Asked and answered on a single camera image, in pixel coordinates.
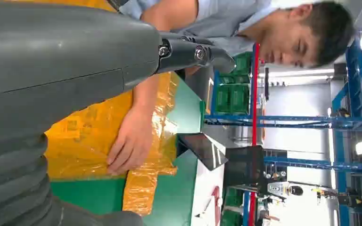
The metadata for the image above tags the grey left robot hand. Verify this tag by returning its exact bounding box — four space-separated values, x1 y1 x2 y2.
0 0 237 226

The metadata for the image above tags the yellow plastic sheet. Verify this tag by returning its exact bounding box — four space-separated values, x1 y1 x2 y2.
0 0 181 217

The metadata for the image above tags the person's hand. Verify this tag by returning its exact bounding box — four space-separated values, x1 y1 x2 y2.
106 105 157 176

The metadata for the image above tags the green plastic crate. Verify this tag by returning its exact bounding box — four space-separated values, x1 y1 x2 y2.
215 85 231 114
221 210 244 226
230 84 251 115
223 187 244 207
220 74 251 85
230 51 254 75

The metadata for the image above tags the black tablet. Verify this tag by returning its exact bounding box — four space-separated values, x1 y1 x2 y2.
177 133 229 171

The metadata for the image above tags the person in pale shirt seat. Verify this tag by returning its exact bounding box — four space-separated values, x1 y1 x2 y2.
106 0 356 176

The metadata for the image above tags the green table mat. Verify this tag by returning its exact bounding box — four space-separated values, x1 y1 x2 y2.
50 73 206 226

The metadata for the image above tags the white table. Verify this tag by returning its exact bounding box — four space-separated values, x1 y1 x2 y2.
189 134 229 226

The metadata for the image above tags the black panel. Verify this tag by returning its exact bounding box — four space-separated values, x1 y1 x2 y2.
224 145 265 188

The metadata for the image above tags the red and white booklet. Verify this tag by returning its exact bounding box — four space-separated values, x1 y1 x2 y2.
211 186 222 226

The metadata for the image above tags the white and black machine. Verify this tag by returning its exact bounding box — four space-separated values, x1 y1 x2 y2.
266 181 305 199

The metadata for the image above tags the blue metal rack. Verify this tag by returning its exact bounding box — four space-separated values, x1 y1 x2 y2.
204 34 362 226

